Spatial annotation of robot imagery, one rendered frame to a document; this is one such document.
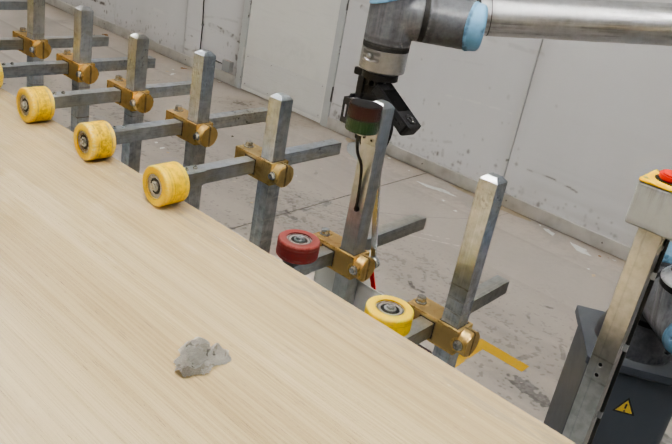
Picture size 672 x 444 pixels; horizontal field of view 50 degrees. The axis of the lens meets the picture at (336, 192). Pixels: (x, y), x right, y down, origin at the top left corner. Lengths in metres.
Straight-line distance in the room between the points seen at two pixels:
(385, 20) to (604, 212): 2.87
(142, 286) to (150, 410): 0.28
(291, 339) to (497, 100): 3.30
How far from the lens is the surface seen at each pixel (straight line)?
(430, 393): 1.04
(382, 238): 1.56
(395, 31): 1.36
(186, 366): 0.99
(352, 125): 1.27
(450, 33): 1.38
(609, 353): 1.20
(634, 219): 1.10
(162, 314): 1.11
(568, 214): 4.17
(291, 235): 1.37
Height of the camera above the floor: 1.51
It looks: 22 degrees down
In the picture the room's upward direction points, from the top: 11 degrees clockwise
